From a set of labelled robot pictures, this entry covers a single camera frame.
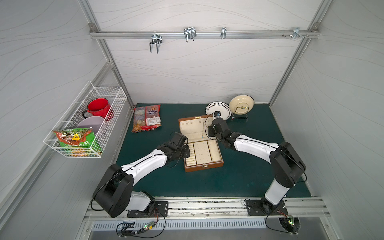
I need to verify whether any cream speckled plate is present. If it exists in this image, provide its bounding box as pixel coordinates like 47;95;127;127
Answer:
229;95;255;115

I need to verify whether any aluminium horizontal rail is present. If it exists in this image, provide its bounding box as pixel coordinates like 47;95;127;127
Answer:
90;30;321;40

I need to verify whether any brown jewelry box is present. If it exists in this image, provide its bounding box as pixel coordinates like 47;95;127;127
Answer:
179;115;224;173

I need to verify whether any chrome wire plate stand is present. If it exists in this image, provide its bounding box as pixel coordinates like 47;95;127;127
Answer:
231;106;249;122

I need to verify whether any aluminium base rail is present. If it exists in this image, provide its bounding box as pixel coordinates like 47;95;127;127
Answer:
84;197;331;231

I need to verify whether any white bowl diamond pattern rim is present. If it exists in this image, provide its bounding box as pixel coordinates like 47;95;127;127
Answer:
205;102;232;120

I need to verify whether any metal loop hook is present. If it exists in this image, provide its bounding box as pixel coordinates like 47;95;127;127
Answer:
184;27;197;43

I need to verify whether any white plate in basket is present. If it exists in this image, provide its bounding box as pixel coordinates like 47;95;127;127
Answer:
77;116;104;134

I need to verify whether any metal double hook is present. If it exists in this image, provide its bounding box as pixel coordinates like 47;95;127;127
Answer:
149;33;163;54

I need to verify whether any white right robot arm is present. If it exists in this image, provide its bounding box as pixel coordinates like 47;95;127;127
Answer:
207;118;306;209

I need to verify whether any red snack bag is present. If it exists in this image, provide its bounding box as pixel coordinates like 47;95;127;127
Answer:
132;105;162;133

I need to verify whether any red enamel mug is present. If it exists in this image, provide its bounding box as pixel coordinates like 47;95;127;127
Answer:
82;98;115;121

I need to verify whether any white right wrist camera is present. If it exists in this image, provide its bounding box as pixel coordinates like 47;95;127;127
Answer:
212;111;221;120

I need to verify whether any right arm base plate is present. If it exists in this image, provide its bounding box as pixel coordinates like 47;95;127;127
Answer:
243;198;288;216

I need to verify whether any white wire wall basket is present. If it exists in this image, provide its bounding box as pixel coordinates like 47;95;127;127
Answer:
44;82;127;158

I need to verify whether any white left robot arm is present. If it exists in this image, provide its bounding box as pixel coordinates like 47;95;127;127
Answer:
91;132;190;218

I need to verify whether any electronics board with wires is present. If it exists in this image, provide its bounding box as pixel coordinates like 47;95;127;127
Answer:
116;221;166;239

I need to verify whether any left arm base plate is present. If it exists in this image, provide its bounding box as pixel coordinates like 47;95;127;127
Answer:
127;201;169;218

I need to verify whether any green snack bag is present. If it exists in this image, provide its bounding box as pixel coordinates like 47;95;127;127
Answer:
52;128;103;158

